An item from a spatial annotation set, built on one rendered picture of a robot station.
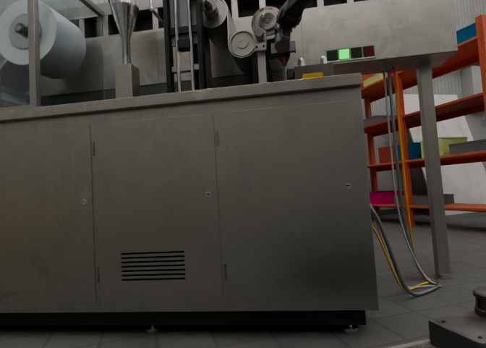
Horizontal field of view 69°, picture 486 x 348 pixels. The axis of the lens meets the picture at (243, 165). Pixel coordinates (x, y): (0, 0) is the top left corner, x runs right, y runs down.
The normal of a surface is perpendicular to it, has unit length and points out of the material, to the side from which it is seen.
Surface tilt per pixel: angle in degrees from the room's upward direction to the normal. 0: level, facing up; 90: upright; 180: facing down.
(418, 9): 90
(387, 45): 90
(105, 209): 90
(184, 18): 90
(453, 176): 73
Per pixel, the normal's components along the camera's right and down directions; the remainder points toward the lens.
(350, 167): -0.15, -0.05
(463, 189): 0.23, -0.36
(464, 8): 0.26, -0.07
